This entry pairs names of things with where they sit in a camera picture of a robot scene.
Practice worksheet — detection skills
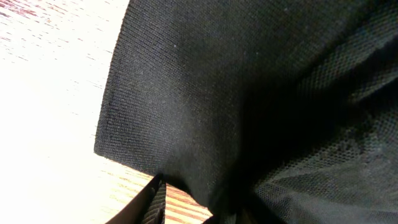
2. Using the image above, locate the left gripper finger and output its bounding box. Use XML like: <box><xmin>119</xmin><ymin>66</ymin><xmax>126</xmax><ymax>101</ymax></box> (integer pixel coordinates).
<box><xmin>106</xmin><ymin>174</ymin><xmax>167</xmax><ymax>224</ymax></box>

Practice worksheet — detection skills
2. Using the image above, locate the black t-shirt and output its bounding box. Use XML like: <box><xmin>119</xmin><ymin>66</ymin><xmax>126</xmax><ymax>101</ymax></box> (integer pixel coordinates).
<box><xmin>94</xmin><ymin>0</ymin><xmax>397</xmax><ymax>223</ymax></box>

